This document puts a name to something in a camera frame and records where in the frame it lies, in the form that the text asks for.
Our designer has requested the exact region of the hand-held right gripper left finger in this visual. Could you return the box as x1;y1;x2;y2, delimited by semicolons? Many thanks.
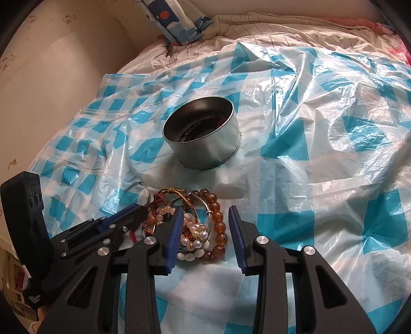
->
37;206;185;334

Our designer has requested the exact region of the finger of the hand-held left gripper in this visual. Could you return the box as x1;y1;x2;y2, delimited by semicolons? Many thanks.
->
51;204;145;246
59;208;150;259

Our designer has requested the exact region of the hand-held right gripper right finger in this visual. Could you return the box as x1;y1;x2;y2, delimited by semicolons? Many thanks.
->
227;206;376;334

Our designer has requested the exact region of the oval white bead bracelet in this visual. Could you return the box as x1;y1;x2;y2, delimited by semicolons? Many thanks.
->
176;239;211;262

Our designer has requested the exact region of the pink bead bracelet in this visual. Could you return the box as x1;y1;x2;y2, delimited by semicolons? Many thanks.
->
142;206;176;229

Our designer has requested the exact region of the white pearl bracelet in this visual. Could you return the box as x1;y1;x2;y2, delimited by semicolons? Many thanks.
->
181;209;211;250

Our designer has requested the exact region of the thin silver wire bangle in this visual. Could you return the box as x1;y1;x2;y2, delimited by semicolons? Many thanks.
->
123;181;152;207

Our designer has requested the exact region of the amber bead bracelet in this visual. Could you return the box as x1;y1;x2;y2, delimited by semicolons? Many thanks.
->
189;189;229;263

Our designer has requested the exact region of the silver tube bangle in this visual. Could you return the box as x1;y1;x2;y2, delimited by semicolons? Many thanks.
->
170;193;215;232

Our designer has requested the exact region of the braided red gold string bracelet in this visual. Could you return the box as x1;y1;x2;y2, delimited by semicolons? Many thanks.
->
153;187;194;222

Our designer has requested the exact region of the round metal tin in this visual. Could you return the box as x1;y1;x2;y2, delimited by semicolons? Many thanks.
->
162;96;242;170

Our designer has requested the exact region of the cardboard box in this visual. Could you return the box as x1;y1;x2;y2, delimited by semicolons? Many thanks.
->
0;250;33;322

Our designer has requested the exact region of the blue checked plastic sheet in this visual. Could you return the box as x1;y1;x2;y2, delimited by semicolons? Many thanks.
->
27;42;411;334

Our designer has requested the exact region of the blue patterned pillow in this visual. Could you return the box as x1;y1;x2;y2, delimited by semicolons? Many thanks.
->
141;0;213;46

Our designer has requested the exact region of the white striped duvet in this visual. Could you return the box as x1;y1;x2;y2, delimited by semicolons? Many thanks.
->
116;13;397;86

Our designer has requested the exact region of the pink bed sheet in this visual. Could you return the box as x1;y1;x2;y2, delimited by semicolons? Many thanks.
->
328;15;402;36

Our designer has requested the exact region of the pink checked plastic bag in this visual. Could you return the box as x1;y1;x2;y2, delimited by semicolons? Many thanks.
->
384;30;411;66

